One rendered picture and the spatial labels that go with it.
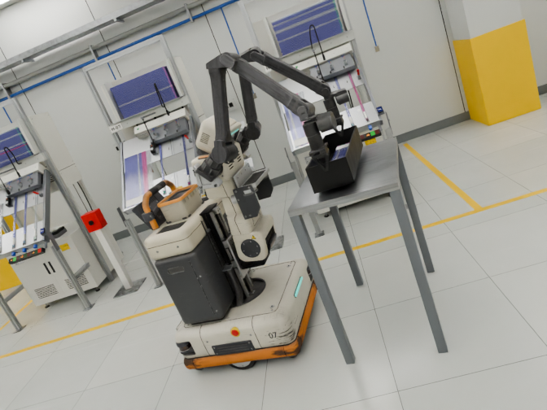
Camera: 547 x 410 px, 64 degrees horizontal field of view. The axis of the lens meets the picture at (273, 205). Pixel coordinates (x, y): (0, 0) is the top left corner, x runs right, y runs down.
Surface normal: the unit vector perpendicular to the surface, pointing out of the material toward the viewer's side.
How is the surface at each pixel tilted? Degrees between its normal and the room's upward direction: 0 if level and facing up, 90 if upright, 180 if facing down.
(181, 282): 90
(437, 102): 90
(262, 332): 90
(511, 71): 90
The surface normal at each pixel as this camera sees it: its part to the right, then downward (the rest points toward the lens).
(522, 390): -0.35, -0.89
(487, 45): -0.06, 0.33
